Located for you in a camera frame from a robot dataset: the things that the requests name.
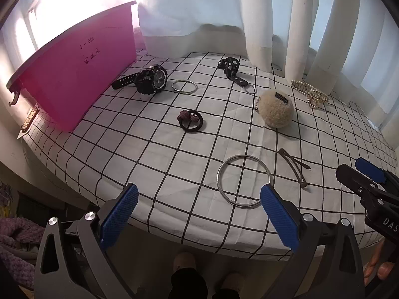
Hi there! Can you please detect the black hair tie purple knot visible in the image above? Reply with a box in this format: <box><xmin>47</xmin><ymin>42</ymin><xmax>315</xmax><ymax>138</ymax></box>
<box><xmin>177</xmin><ymin>110</ymin><xmax>204</xmax><ymax>132</ymax></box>

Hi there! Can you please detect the person's white shoe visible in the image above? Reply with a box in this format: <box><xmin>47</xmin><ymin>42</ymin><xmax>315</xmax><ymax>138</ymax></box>
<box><xmin>224</xmin><ymin>272</ymin><xmax>247</xmax><ymax>291</ymax></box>
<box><xmin>173</xmin><ymin>251</ymin><xmax>197</xmax><ymax>275</ymax></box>

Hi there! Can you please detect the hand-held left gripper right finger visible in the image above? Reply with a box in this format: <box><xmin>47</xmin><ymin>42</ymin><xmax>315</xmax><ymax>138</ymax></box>
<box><xmin>260</xmin><ymin>184</ymin><xmax>366</xmax><ymax>299</ymax></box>

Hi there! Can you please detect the large silver bangle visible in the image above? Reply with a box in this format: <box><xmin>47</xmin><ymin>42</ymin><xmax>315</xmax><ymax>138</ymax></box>
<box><xmin>217</xmin><ymin>155</ymin><xmax>273</xmax><ymax>208</ymax></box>

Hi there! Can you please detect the gold pearl hair claw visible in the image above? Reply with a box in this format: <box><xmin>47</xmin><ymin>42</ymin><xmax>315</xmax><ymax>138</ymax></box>
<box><xmin>291</xmin><ymin>80</ymin><xmax>330</xmax><ymax>109</ymax></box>

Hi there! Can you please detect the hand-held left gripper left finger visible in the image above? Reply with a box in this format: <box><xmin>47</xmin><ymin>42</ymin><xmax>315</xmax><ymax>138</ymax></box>
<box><xmin>34</xmin><ymin>183</ymin><xmax>139</xmax><ymax>299</ymax></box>

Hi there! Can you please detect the small silver ring bracelet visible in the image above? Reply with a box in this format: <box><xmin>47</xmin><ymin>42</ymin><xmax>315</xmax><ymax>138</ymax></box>
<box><xmin>172</xmin><ymin>80</ymin><xmax>197</xmax><ymax>94</ymax></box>

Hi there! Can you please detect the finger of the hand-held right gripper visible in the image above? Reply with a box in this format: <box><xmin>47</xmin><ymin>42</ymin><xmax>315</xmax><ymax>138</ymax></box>
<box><xmin>336</xmin><ymin>164</ymin><xmax>399</xmax><ymax>214</ymax></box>
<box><xmin>355</xmin><ymin>157</ymin><xmax>399</xmax><ymax>195</ymax></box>

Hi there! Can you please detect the person's right hand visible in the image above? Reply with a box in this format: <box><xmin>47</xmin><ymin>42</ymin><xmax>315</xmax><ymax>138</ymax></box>
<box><xmin>363</xmin><ymin>241</ymin><xmax>398</xmax><ymax>282</ymax></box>

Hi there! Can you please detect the black leather flower keychain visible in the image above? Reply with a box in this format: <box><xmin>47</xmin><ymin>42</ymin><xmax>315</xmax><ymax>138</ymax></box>
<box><xmin>218</xmin><ymin>57</ymin><xmax>257</xmax><ymax>94</ymax></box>

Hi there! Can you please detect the black triangular hair clip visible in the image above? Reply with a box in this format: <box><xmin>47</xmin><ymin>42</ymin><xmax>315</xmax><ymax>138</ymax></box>
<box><xmin>278</xmin><ymin>148</ymin><xmax>311</xmax><ymax>189</ymax></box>

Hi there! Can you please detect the person's left leg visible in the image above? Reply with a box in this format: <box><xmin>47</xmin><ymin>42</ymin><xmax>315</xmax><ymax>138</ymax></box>
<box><xmin>170</xmin><ymin>269</ymin><xmax>208</xmax><ymax>299</ymax></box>

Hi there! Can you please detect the person's left white shoe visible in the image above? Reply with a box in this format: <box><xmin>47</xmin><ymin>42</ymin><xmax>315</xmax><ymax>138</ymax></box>
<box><xmin>173</xmin><ymin>251</ymin><xmax>197</xmax><ymax>275</ymax></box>

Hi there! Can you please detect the purple knit cloth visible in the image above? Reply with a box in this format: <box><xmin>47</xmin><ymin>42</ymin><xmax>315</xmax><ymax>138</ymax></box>
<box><xmin>0</xmin><ymin>216</ymin><xmax>47</xmax><ymax>290</ymax></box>

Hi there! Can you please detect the person's right white shoe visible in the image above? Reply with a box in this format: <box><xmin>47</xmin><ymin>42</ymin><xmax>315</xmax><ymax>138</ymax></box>
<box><xmin>224</xmin><ymin>272</ymin><xmax>247</xmax><ymax>291</ymax></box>

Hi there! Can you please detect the small gold rectangular ornament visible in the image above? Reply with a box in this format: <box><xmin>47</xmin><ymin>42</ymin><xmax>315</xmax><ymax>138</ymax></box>
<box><xmin>20</xmin><ymin>107</ymin><xmax>39</xmax><ymax>130</ymax></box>

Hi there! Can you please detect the beige fluffy ball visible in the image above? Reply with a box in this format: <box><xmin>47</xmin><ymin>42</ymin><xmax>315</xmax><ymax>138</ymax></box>
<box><xmin>254</xmin><ymin>89</ymin><xmax>294</xmax><ymax>128</ymax></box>

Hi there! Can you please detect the black wrist watch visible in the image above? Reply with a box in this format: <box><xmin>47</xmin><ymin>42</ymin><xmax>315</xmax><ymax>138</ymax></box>
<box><xmin>111</xmin><ymin>64</ymin><xmax>168</xmax><ymax>95</ymax></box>

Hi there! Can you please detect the white curtain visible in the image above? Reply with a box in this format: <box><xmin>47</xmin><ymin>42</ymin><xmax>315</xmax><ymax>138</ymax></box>
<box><xmin>137</xmin><ymin>0</ymin><xmax>399</xmax><ymax>131</ymax></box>

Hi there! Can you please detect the white black checked tablecloth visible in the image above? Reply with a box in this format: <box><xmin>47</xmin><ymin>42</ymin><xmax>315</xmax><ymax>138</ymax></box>
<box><xmin>17</xmin><ymin>48</ymin><xmax>399</xmax><ymax>260</ymax></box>

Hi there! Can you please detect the pink plastic box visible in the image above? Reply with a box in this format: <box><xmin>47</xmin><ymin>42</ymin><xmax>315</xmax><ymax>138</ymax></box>
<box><xmin>6</xmin><ymin>0</ymin><xmax>138</xmax><ymax>133</ymax></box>

